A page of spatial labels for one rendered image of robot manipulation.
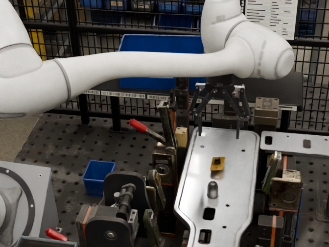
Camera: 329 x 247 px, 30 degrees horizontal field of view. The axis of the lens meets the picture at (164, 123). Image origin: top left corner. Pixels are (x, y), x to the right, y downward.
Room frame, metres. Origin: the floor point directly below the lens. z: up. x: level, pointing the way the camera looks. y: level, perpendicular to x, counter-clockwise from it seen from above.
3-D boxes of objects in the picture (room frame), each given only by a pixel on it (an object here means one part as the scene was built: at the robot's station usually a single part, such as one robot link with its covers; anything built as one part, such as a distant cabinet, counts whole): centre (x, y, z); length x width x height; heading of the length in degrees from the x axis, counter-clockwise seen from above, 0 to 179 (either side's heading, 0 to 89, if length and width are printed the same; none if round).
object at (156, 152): (1.46, 0.00, 0.88); 0.07 x 0.06 x 0.35; 78
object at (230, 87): (1.43, -0.16, 1.30); 0.08 x 0.07 x 0.09; 78
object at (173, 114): (1.56, -0.03, 0.95); 0.03 x 0.01 x 0.50; 168
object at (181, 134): (1.53, -0.05, 0.88); 0.04 x 0.04 x 0.36; 78
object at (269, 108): (1.67, -0.34, 0.88); 0.08 x 0.08 x 0.36; 78
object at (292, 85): (1.89, -0.05, 1.02); 0.90 x 0.22 x 0.03; 78
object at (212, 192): (1.31, -0.13, 1.02); 0.03 x 0.03 x 0.07
